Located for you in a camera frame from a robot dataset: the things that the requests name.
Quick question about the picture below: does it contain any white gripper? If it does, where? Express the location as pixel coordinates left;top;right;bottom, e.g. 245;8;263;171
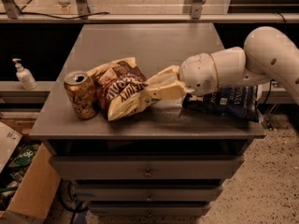
146;53;218;99

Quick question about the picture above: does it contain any brown chip bag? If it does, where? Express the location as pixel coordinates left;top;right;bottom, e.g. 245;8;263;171
87;57;152;121

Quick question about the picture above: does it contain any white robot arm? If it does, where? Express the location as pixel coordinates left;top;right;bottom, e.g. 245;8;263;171
146;26;299;104

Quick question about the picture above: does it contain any blue chip bag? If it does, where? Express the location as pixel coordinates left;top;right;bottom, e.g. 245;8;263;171
182;86;259;122

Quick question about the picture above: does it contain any orange soda can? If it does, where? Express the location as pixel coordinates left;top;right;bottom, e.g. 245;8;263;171
64;70;99;119

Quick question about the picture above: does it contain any grey drawer cabinet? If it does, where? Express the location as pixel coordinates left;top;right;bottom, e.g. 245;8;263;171
31;23;264;217

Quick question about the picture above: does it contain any white pump bottle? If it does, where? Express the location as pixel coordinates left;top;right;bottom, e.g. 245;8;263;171
13;58;37;90

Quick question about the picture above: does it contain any green snack package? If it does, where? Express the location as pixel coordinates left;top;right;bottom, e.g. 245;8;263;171
8;144;39;168

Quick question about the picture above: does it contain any cardboard box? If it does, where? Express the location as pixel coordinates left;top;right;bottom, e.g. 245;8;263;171
0;119;61;224

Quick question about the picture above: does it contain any black cable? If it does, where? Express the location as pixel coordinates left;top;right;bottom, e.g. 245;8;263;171
0;10;110;20

